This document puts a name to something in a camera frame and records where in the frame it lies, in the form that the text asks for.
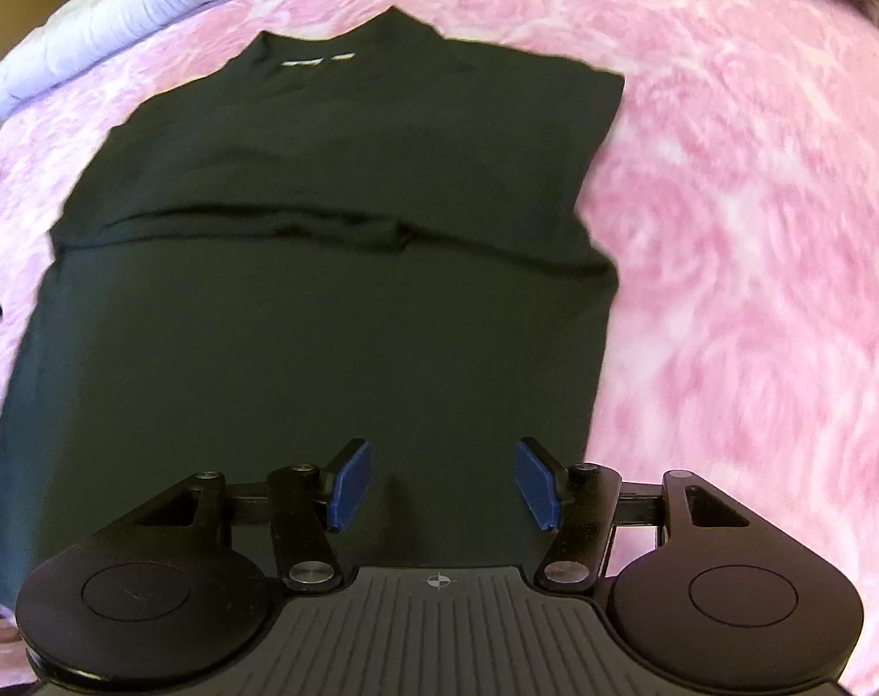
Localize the black long-sleeve shirt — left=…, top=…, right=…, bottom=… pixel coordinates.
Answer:
left=0, top=9, right=625, bottom=605

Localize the pink floral bed sheet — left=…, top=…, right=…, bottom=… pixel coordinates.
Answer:
left=0, top=0, right=879, bottom=694

